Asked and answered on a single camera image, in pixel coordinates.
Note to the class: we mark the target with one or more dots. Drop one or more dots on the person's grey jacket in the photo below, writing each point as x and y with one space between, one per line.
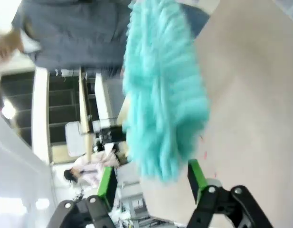
77 31

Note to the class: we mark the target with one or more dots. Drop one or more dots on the background person in white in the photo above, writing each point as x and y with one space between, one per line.
89 171

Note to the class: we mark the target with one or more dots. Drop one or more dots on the red paper scrap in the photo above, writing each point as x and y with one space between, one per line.
205 154

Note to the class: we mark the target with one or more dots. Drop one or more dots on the person's right hand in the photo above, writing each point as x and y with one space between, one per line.
6 47

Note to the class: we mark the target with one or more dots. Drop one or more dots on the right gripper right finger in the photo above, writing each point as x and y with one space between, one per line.
231 209

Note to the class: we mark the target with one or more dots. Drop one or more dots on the teal chenille duster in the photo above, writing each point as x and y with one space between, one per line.
160 95

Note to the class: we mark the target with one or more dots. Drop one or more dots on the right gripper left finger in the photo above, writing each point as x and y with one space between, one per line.
106 190

